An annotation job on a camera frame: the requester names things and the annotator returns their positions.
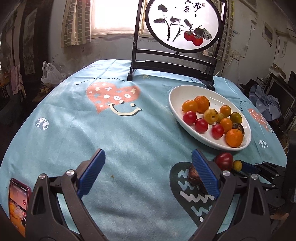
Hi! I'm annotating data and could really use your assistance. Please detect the small yellow tomato front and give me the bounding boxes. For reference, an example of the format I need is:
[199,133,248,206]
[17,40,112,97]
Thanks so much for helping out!
[232,160,242,172]

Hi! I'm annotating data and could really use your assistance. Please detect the small yellow tomato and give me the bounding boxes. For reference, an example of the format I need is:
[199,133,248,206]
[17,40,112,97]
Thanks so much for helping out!
[217,113,224,123]
[232,160,242,172]

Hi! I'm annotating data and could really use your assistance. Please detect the large dark red tomato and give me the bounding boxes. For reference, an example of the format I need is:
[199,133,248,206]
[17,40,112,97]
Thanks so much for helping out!
[214,153,233,171]

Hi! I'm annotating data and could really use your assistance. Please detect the large orange mandarin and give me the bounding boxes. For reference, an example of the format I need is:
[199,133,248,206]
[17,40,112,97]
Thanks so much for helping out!
[225,128,243,148]
[194,95,210,113]

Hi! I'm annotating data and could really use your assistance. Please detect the large orange tomato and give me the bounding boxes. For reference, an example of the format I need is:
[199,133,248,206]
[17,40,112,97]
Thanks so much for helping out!
[219,118,233,134]

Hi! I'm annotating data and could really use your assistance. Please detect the small red tomato back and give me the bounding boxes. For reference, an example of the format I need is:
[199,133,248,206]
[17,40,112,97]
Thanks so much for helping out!
[211,124,224,139]

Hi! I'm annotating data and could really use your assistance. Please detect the dark passion fruit back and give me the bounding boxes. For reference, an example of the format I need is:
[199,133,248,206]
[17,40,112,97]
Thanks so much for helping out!
[188,164,203,186]

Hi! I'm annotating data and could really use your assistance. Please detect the dark passion fruit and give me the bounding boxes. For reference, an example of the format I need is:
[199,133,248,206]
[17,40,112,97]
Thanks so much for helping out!
[232,123,245,135]
[188,164,203,186]

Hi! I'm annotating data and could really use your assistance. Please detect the small yellow tomato back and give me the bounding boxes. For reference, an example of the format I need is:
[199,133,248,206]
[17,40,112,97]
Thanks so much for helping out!
[217,113,224,123]

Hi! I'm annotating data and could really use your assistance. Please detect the orange tomato front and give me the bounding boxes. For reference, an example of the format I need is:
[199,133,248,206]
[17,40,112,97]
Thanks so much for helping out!
[220,105,232,118]

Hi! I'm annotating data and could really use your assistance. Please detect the red cherry tomato front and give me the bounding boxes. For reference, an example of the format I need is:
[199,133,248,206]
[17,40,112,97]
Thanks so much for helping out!
[195,118,208,133]

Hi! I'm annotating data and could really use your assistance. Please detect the red cherry tomato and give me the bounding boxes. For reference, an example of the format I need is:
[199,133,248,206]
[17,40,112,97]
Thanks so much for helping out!
[183,110,197,126]
[195,118,208,133]

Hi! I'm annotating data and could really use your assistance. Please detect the small orange tomato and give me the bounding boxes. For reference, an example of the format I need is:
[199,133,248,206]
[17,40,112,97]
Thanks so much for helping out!
[182,100,198,113]

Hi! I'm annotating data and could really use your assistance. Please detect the red-cased smartphone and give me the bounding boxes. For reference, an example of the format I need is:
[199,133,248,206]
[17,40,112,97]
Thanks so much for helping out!
[9,178,31,237]

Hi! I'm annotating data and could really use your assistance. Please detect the blue clothes pile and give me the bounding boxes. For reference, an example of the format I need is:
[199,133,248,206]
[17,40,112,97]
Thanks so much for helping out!
[248,85,281,121]

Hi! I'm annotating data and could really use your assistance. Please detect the black metal shelf rack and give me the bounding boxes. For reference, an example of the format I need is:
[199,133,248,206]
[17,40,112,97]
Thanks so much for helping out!
[265,71,295,131]

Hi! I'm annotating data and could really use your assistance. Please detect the light blue patterned tablecloth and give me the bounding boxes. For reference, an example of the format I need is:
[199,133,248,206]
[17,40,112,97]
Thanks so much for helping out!
[0,59,288,236]

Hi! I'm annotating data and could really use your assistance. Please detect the white oval plate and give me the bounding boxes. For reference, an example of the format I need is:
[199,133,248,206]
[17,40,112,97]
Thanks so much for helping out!
[169,85,252,151]

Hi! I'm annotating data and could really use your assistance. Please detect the right checkered curtain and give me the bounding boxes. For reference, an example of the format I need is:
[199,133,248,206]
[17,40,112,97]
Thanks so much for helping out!
[202,0,234,63]

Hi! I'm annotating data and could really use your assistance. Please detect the checkered curtain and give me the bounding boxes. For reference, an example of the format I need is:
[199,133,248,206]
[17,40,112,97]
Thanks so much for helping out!
[61,0,92,48]
[202,0,234,63]

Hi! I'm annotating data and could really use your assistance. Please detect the white plastic bag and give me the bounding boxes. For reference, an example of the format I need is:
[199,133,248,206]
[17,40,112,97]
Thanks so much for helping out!
[41,61,64,87]

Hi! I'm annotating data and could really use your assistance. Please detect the left checkered curtain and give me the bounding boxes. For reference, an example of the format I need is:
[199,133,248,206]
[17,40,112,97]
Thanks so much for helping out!
[61,0,92,48]

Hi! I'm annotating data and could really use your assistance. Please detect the dark framed wall scroll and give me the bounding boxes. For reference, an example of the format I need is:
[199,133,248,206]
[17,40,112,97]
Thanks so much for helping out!
[23,8,38,75]

